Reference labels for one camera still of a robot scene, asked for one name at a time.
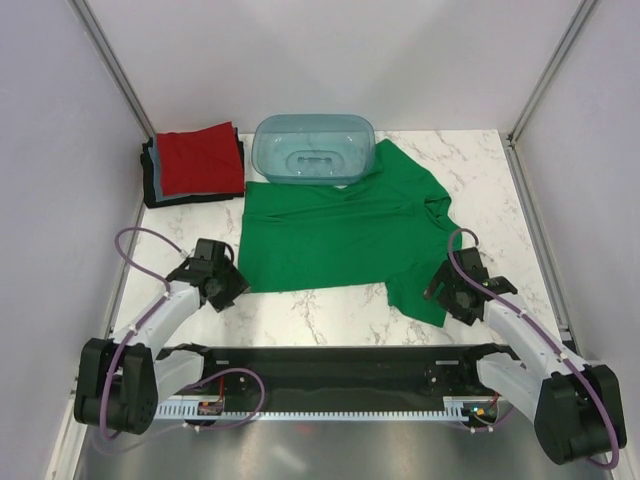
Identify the right aluminium frame post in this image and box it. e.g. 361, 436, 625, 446
506, 0, 600, 145

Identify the white slotted cable duct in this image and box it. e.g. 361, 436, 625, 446
154, 396, 497, 422

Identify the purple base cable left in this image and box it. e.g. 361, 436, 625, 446
92, 368, 266, 454

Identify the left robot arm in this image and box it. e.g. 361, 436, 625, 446
73, 238, 249, 435

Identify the red folded t shirt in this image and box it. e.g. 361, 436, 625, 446
156, 122, 245, 195

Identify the teal plastic bin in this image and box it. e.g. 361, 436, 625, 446
251, 114, 375, 186

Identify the blue folded t shirt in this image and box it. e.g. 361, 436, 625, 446
148, 137, 187, 201

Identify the left aluminium frame post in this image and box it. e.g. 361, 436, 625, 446
69, 0, 156, 137

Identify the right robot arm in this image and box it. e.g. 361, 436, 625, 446
424, 248, 627, 467

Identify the green t shirt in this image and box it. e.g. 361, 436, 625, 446
238, 139, 457, 327

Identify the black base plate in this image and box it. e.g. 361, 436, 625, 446
181, 344, 502, 421

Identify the aluminium rail right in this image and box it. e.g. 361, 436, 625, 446
579, 363, 613, 383

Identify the black folded t shirt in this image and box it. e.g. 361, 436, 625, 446
140, 137, 244, 209

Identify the aluminium frame post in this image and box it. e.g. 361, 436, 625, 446
69, 0, 156, 137
506, 0, 600, 145

